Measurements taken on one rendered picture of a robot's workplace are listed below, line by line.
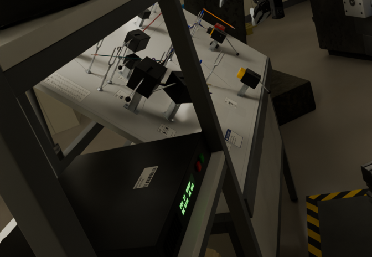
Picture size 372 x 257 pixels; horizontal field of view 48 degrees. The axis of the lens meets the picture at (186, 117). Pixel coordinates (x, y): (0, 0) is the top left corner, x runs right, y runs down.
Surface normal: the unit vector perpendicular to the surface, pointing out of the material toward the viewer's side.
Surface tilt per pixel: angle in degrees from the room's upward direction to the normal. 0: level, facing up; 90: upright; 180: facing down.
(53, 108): 90
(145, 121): 45
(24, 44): 90
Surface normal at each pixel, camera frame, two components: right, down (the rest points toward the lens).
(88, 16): 0.92, -0.19
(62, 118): 0.21, 0.31
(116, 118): 0.43, -0.76
